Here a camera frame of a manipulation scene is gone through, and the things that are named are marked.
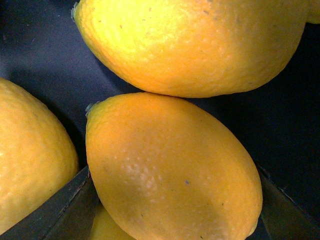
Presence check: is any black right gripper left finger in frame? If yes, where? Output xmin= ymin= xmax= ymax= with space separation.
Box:
xmin=0 ymin=166 xmax=99 ymax=240

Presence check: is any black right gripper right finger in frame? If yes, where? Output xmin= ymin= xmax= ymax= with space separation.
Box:
xmin=256 ymin=165 xmax=320 ymax=240

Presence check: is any yellow lemon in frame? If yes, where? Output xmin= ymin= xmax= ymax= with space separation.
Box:
xmin=71 ymin=0 xmax=311 ymax=98
xmin=88 ymin=202 xmax=134 ymax=240
xmin=85 ymin=92 xmax=263 ymax=240
xmin=0 ymin=79 xmax=79 ymax=233

